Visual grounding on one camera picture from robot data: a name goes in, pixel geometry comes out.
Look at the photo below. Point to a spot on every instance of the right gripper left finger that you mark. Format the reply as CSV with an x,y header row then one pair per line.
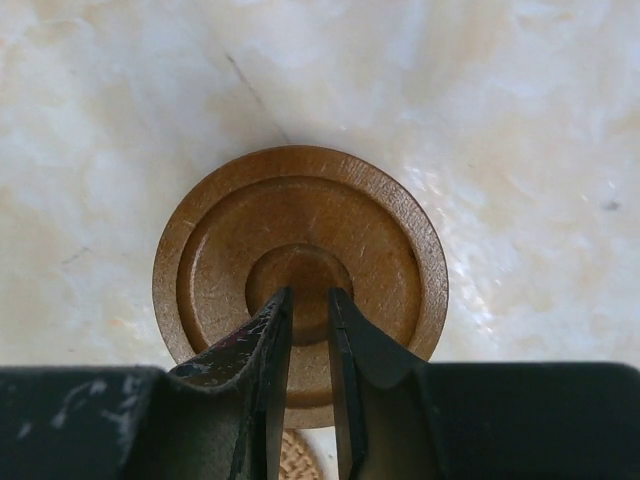
x,y
231,424

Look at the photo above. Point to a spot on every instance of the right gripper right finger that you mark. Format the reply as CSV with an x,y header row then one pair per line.
x,y
381,424

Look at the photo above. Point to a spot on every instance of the woven rattan coaster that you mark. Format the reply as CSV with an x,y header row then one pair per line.
x,y
297,459

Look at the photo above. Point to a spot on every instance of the dark wooden coaster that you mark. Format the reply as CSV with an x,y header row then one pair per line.
x,y
308,218

